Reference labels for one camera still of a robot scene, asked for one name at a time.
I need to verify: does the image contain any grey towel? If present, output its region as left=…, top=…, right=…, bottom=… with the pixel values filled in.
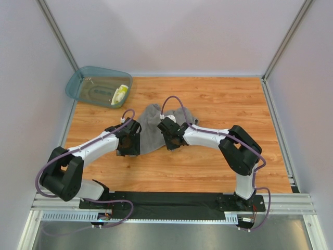
left=136, top=103, right=200, bottom=156

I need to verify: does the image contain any yellow green patterned towel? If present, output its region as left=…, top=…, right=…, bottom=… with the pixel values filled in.
left=111, top=84, right=129, bottom=105

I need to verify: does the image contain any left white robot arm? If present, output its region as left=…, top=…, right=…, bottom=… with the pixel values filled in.
left=36, top=118, right=142, bottom=202

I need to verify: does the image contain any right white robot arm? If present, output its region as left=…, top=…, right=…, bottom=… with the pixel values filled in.
left=157, top=115, right=265, bottom=207

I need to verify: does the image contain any teal transparent plastic tub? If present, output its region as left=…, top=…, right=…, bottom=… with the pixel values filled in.
left=66, top=66, right=133, bottom=109

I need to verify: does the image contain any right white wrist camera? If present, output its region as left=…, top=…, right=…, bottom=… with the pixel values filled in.
left=165, top=115, right=177, bottom=124

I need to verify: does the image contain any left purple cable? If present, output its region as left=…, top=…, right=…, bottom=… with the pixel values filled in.
left=35, top=108, right=136, bottom=236

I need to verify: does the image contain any aluminium front rail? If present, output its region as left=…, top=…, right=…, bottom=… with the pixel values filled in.
left=32, top=191, right=316, bottom=224

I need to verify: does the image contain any left aluminium frame post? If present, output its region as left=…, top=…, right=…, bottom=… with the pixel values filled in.
left=36, top=0, right=79, bottom=71

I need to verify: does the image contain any aluminium frame post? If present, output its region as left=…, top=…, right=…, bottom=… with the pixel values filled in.
left=262, top=0, right=317, bottom=80
left=36, top=0, right=79, bottom=71

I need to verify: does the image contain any right aluminium frame post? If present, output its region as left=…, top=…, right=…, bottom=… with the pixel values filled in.
left=262, top=0, right=317, bottom=80

